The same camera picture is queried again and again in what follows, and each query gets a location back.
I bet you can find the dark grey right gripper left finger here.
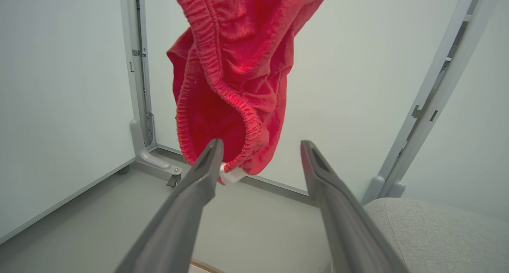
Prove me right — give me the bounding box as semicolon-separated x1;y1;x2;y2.
115;138;225;273

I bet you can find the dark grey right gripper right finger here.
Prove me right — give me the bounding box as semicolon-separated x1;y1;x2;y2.
300;140;410;273

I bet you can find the red terry cloth garment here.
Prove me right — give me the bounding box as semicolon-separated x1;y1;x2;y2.
166;0;330;185

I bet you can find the white basket with wicker rim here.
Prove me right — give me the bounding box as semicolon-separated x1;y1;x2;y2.
188;258;225;273

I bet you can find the light grey fabric sofa seat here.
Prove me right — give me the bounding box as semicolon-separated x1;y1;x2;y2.
363;197;509;273

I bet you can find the table leg with caster wheel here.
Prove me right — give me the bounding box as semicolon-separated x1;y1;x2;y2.
119;0;184;188

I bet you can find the grey slotted partition post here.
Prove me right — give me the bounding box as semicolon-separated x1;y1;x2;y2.
360;0;506;207

